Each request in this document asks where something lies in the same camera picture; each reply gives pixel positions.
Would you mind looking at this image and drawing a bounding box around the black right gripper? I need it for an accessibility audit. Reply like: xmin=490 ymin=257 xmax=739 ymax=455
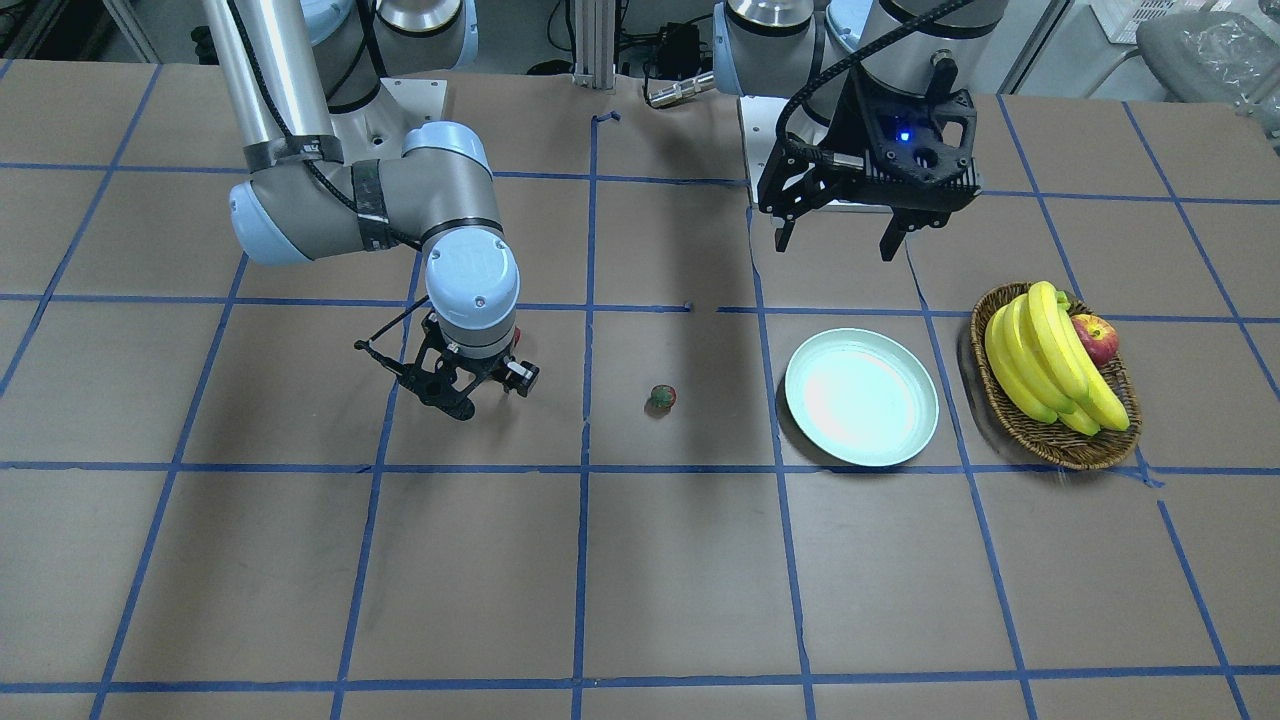
xmin=355 ymin=313 xmax=540 ymax=421

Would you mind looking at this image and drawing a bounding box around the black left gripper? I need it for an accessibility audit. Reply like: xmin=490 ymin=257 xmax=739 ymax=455
xmin=756 ymin=70 xmax=979 ymax=263

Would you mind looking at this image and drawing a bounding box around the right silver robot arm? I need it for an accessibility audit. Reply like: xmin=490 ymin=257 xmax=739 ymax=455
xmin=204 ymin=1 xmax=539 ymax=421

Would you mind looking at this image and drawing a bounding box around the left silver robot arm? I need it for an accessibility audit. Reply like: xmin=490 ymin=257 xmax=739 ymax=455
xmin=712 ymin=1 xmax=1009 ymax=261

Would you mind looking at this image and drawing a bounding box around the pale green plate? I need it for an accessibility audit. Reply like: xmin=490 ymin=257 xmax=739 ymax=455
xmin=783 ymin=328 xmax=940 ymax=468

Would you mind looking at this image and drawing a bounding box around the yellow banana bunch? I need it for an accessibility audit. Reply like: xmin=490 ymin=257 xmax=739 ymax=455
xmin=986 ymin=281 xmax=1130 ymax=437

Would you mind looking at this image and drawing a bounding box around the red yellow apple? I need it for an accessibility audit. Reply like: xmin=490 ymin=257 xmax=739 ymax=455
xmin=1070 ymin=313 xmax=1120 ymax=369

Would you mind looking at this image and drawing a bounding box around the woven wicker basket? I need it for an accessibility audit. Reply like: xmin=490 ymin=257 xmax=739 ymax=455
xmin=956 ymin=282 xmax=1143 ymax=471

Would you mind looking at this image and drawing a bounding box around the aluminium frame post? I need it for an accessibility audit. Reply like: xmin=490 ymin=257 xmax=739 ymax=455
xmin=567 ymin=0 xmax=620 ymax=94

